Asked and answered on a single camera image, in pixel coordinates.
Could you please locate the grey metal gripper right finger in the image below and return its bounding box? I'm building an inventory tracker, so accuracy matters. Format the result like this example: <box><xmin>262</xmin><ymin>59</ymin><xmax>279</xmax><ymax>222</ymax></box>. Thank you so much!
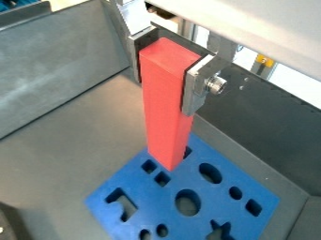
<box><xmin>182</xmin><ymin>33</ymin><xmax>238</xmax><ymax>116</ymax></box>

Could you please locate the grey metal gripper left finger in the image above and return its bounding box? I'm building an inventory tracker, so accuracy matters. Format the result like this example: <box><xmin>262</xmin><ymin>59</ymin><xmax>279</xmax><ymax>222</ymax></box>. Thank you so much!
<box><xmin>109</xmin><ymin>0</ymin><xmax>152</xmax><ymax>83</ymax></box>

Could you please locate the red rectangular block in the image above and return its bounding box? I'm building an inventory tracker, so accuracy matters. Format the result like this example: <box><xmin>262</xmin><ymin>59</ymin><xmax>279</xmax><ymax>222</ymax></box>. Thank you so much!
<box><xmin>139</xmin><ymin>37</ymin><xmax>200</xmax><ymax>171</ymax></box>

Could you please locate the blue shape sorting board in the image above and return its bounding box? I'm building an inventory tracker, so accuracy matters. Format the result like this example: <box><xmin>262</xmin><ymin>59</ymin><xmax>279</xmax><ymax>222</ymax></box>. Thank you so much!
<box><xmin>85</xmin><ymin>135</ymin><xmax>279</xmax><ymax>240</ymax></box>

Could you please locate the yellow fixture on frame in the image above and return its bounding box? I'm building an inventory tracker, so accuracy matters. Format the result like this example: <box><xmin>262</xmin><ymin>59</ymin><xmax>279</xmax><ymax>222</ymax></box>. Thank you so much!
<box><xmin>255</xmin><ymin>54</ymin><xmax>274</xmax><ymax>68</ymax></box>

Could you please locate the grey metal tray enclosure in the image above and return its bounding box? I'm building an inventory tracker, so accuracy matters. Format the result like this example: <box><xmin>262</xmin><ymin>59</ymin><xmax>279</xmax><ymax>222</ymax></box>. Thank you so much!
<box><xmin>0</xmin><ymin>0</ymin><xmax>321</xmax><ymax>240</ymax></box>

